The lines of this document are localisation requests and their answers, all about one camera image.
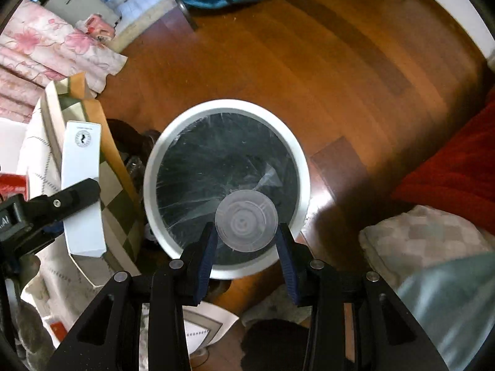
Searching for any light teal blanket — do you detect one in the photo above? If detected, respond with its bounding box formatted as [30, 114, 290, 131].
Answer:
[397, 253, 494, 370]

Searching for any pink floral curtain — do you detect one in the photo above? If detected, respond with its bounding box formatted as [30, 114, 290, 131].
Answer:
[1, 0, 127, 123]

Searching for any white appliance by window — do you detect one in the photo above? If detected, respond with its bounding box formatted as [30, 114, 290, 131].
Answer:
[42, 0, 122, 27]

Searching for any white patterned tablecloth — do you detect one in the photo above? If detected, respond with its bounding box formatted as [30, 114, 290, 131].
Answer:
[15, 72, 240, 356]

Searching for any white long carton box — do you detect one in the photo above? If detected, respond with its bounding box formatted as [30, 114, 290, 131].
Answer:
[61, 121, 106, 258]

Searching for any clear plastic lid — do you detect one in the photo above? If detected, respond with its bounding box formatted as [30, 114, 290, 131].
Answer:
[215, 189, 278, 253]

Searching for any checked grey pillow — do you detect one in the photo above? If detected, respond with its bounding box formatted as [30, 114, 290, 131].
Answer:
[359, 205, 494, 289]

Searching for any white round trash bin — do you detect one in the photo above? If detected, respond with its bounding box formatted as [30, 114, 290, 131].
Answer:
[144, 99, 310, 259]

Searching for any red blanket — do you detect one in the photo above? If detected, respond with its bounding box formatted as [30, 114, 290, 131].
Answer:
[392, 91, 495, 234]

